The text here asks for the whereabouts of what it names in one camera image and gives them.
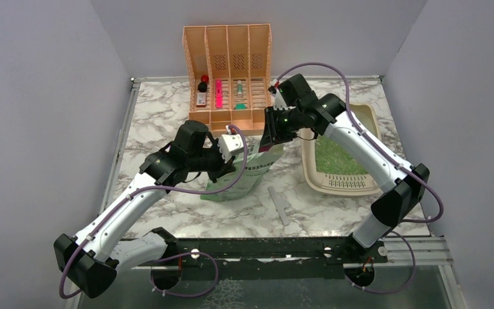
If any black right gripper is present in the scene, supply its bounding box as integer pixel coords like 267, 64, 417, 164
262, 105, 304, 146

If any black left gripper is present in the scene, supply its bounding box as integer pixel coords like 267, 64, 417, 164
187, 138, 237, 183

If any green litter bag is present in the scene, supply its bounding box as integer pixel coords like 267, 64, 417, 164
200, 136, 284, 202

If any beige litter box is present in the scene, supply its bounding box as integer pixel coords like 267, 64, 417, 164
300, 102, 382, 197

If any purple litter scoop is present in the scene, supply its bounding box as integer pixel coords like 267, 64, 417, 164
259, 144, 273, 153

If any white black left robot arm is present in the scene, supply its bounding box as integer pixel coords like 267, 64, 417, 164
53, 120, 248, 299

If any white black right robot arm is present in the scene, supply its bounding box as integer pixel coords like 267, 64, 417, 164
259, 74, 430, 262

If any red white small box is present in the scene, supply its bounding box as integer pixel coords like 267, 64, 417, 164
196, 92, 206, 108

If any green white glue stick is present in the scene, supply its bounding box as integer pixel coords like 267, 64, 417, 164
237, 80, 243, 97

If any red and black stamp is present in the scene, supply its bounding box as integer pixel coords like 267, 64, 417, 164
197, 75, 210, 93

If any orange plastic file organizer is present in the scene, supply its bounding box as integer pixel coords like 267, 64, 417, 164
182, 24, 273, 136

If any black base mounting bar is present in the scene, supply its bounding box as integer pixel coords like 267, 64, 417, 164
91, 228, 390, 283

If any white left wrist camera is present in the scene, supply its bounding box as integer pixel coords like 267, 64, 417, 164
218, 125, 245, 162

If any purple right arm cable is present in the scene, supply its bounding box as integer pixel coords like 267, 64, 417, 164
272, 62, 445, 295

